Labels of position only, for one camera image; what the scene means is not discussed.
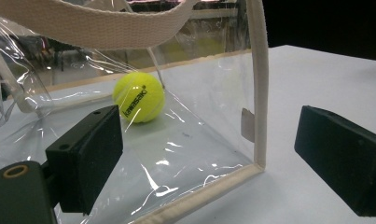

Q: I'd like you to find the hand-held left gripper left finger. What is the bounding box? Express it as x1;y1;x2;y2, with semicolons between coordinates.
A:
45;104;125;217

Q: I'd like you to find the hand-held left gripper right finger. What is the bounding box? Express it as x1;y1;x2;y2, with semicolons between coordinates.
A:
294;105;376;218

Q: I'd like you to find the yellow tennis ball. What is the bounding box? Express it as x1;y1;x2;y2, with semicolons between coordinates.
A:
112;71;166;124

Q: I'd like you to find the transparent tote bag beige trim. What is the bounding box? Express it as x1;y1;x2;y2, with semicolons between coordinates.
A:
0;0;270;224

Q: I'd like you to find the white table sheet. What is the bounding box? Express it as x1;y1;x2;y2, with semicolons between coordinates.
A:
0;45;376;224

